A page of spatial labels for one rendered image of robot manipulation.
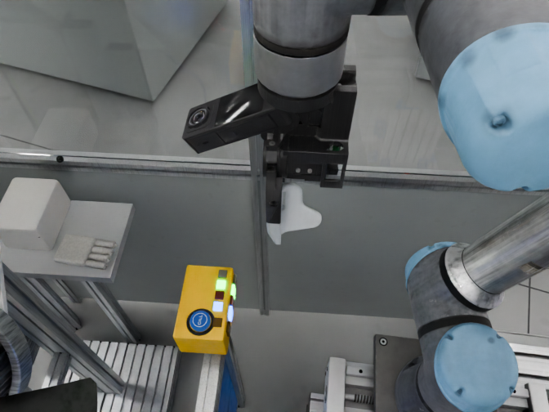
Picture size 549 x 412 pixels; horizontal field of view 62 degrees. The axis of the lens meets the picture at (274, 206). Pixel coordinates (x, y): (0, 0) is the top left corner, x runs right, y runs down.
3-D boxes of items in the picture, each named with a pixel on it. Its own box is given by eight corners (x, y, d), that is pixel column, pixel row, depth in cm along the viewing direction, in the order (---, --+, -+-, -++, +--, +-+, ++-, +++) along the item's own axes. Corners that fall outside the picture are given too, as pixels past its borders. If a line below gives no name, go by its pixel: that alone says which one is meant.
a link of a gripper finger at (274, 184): (279, 231, 47) (283, 156, 43) (265, 230, 47) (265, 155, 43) (282, 207, 51) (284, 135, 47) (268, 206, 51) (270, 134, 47)
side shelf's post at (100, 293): (131, 335, 197) (57, 234, 130) (140, 336, 197) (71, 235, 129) (130, 344, 195) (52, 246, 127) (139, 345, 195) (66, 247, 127)
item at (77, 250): (68, 236, 126) (64, 231, 124) (118, 244, 124) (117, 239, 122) (54, 263, 121) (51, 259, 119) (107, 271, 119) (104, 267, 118)
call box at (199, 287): (194, 285, 105) (186, 263, 97) (237, 288, 105) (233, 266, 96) (180, 354, 96) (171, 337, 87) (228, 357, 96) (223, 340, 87)
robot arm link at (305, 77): (247, 56, 34) (257, -4, 38) (251, 103, 37) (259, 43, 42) (350, 60, 33) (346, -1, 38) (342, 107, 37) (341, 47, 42)
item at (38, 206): (19, 198, 133) (1, 174, 124) (73, 201, 133) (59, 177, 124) (-6, 248, 123) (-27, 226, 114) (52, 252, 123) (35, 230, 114)
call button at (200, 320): (192, 312, 91) (191, 309, 90) (212, 314, 91) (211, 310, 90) (189, 332, 89) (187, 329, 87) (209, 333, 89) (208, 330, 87)
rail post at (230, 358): (234, 396, 183) (213, 325, 119) (244, 397, 183) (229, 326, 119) (234, 407, 180) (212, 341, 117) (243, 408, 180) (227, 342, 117)
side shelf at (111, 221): (16, 203, 136) (12, 196, 134) (135, 209, 135) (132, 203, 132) (-19, 275, 122) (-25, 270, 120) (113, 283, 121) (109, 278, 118)
